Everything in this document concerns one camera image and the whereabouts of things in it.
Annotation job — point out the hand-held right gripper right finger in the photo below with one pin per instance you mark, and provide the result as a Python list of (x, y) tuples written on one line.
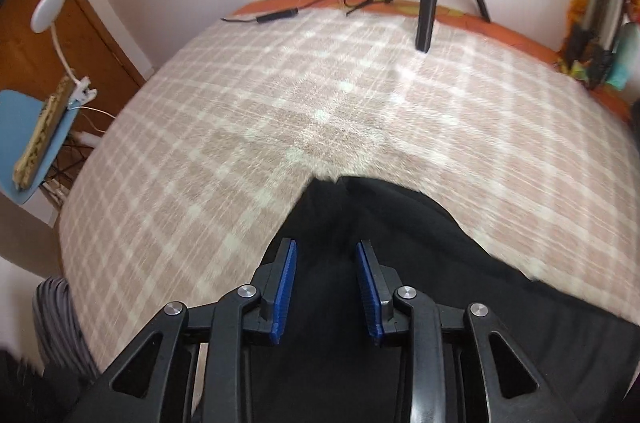
[(367, 293)]

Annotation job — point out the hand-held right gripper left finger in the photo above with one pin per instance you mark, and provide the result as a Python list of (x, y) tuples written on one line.
[(282, 288)]

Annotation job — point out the black pants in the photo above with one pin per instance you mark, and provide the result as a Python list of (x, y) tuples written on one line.
[(325, 363)]

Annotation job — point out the plaid blanket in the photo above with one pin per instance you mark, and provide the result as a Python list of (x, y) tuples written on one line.
[(250, 128)]

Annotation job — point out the person's grey striped clothing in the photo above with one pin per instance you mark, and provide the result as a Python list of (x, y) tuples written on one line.
[(62, 328)]

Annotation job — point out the orange bed sheet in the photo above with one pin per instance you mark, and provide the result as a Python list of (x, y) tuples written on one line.
[(500, 28)]

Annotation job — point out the blue chair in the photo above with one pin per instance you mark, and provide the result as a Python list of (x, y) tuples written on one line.
[(15, 113)]

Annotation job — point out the wooden door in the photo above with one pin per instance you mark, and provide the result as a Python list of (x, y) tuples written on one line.
[(75, 38)]

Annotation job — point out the teal bag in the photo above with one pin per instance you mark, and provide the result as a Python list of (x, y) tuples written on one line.
[(625, 58)]

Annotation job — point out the white clip lamp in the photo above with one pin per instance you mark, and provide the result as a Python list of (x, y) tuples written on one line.
[(47, 8)]

